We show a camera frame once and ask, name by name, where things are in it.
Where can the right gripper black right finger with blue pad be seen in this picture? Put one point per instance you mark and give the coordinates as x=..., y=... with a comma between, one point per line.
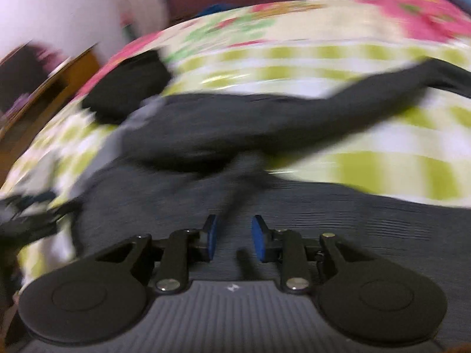
x=293, y=255

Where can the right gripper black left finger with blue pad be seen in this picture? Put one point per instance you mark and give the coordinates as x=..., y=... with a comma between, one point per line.
x=165, y=261

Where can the dark grey knit pants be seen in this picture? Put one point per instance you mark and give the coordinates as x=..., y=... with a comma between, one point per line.
x=180, y=158

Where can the wooden side table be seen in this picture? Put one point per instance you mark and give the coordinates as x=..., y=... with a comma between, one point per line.
x=47, y=100

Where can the green white checkered bed sheet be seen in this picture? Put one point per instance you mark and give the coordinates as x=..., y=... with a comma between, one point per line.
x=420, y=154

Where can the folded black garment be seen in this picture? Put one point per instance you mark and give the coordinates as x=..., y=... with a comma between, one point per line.
x=121, y=91

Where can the pink floral blanket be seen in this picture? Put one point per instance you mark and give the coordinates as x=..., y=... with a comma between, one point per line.
x=333, y=37

